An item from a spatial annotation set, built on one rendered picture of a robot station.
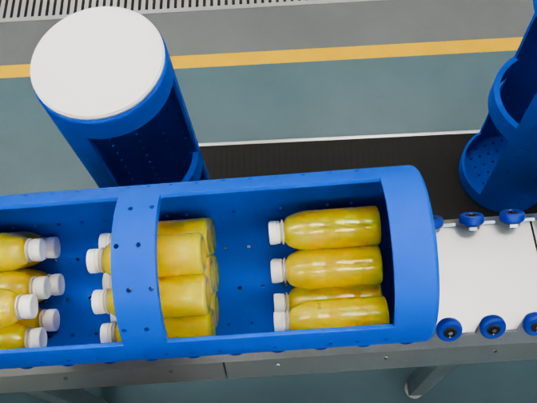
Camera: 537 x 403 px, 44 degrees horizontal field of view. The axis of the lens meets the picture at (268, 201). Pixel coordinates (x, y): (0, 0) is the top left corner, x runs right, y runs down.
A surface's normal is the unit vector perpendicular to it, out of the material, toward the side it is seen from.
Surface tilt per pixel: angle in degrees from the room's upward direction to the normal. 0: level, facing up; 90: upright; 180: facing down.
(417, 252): 20
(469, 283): 0
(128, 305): 39
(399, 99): 0
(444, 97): 0
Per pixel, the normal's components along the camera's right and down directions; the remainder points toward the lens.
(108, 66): -0.06, -0.40
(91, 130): -0.05, 0.91
